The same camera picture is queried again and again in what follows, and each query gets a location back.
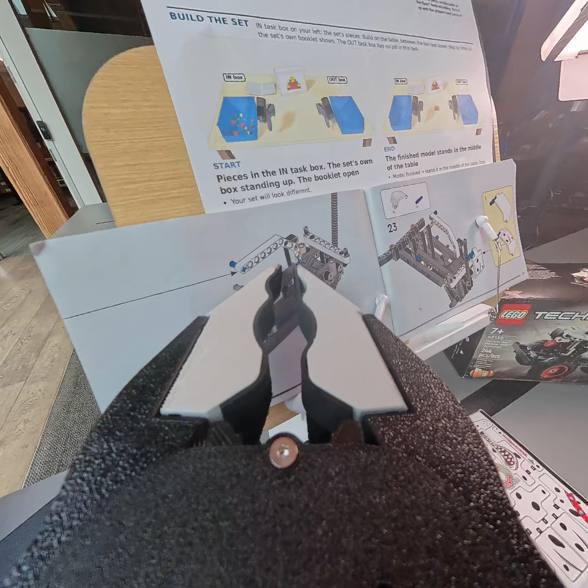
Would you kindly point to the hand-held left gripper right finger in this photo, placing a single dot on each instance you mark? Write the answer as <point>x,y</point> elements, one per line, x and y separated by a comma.
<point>353,363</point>

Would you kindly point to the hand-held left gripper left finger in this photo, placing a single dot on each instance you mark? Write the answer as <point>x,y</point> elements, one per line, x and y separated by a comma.
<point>216,363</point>

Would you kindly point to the toy building instruction booklet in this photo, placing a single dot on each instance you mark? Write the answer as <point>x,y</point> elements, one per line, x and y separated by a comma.
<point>138,285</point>

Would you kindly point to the grey desk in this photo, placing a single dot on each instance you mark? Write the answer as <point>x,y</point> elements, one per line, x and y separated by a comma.
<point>560,413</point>

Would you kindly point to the printed task instruction sheet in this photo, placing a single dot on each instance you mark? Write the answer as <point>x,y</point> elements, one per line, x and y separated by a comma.
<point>321,115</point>

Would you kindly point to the white booklet stand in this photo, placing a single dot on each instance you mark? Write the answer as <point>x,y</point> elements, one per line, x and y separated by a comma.
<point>441,326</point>

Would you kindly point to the toy truck set box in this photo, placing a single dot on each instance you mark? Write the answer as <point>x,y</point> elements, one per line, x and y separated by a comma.
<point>528,340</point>

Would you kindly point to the white page holder clip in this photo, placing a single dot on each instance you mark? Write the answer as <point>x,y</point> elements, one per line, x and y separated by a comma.
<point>482,225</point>

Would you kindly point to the white sticker sheet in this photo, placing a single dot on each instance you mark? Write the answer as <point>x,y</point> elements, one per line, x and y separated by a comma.
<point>542,505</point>

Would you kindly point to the wooden door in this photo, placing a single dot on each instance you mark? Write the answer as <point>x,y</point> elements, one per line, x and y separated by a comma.
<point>27,174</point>

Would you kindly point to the black door access reader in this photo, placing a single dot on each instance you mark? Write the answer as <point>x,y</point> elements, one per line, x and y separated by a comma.
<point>43,128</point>

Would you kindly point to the white panel lamp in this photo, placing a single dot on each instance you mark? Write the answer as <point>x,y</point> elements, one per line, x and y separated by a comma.
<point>569,46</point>

